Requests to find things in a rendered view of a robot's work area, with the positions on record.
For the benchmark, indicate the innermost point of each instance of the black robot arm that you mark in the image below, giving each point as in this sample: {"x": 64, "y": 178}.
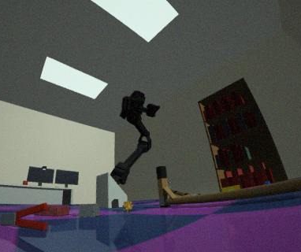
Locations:
{"x": 121, "y": 171}

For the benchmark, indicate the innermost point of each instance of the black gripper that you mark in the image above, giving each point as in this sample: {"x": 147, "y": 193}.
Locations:
{"x": 134, "y": 107}

